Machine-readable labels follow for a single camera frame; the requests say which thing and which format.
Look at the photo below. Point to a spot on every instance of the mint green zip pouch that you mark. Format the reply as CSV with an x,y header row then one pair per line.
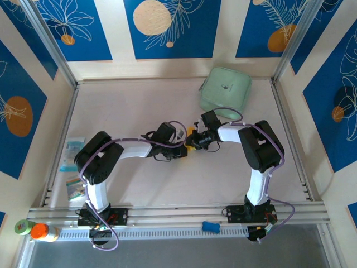
x,y
226,86

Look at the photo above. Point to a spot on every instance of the green orange printed packet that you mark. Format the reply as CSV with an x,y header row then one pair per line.
x,y
74,192

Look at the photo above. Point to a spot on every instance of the blue white plastic packet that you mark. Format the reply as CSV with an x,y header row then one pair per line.
x,y
69,150

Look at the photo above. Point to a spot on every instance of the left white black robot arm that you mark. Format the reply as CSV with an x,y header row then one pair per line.
x,y
97,195

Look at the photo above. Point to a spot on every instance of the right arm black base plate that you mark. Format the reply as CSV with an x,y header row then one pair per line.
x,y
234,215

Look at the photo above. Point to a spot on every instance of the aluminium frame post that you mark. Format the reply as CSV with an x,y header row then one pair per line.
x,y
47,39
298,39

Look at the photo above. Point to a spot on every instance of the aluminium side rail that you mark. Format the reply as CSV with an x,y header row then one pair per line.
x,y
60,125
291,139

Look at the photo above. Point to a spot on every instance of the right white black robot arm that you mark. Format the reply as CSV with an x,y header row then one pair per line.
x,y
258,184

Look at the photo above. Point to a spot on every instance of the orange lid bottle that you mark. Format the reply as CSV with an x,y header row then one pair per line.
x,y
40,231

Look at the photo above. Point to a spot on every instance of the blue bone-shaped object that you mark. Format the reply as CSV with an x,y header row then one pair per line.
x,y
211,226

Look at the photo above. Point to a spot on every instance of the long aluminium mounting rail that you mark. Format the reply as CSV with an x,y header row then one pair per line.
x,y
173,213

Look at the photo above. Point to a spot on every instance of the orange paper sheet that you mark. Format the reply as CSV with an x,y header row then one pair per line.
x,y
190,130

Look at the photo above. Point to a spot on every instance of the green tape roll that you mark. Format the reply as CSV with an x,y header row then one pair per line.
x,y
22,226

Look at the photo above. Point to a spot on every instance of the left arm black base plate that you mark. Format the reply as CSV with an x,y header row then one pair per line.
x,y
121,216

